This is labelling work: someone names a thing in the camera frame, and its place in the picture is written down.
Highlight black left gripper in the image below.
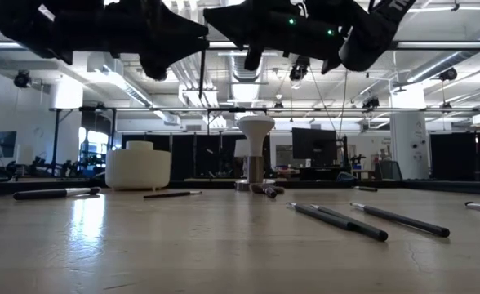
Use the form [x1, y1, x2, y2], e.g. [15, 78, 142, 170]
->
[39, 0, 211, 82]

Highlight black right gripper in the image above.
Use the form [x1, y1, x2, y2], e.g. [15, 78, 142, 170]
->
[202, 0, 347, 75]

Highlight thin brown detail brush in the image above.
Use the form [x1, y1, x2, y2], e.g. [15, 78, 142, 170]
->
[143, 189, 203, 200]

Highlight black fan makeup brush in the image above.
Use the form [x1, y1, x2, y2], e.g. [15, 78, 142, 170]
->
[249, 183, 286, 200]

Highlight black brush wide silver ferrule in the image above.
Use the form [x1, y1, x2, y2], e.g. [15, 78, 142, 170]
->
[12, 186, 102, 202]

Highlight white dome lamp metal base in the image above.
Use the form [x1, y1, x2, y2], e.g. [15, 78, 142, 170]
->
[234, 114, 277, 192]

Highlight black divider panels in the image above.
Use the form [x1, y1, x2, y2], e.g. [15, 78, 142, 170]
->
[429, 132, 480, 183]
[120, 133, 272, 180]

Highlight cream round divided organizer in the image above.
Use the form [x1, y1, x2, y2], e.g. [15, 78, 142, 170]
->
[104, 140, 172, 192]

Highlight black monitor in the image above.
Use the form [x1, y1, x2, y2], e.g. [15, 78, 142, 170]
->
[291, 127, 339, 167]

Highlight black beam with light strip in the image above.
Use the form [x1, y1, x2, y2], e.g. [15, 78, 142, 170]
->
[0, 39, 480, 52]

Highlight white round column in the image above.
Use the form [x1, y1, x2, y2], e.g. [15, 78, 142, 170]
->
[389, 85, 430, 180]

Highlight grey office chair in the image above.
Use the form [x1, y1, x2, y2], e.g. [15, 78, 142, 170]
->
[376, 159, 404, 182]

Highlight black aluminium table frame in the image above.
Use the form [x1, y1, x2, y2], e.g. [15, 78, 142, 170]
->
[0, 178, 480, 198]

